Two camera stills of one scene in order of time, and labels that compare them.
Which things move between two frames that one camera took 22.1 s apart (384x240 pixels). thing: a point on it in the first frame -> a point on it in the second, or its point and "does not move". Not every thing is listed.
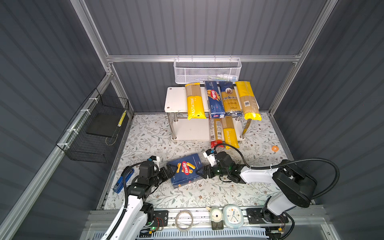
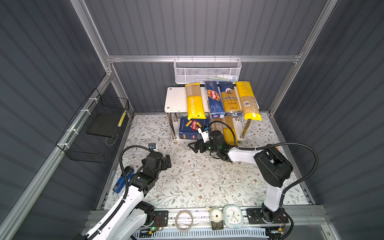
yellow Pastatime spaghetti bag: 195,107 does not move
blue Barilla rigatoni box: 186,169 -> 188,129
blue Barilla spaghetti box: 216,105 does not move
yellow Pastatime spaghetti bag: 230,136 does not move
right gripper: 206,168 -> 202,144
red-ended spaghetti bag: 216,132 does not move
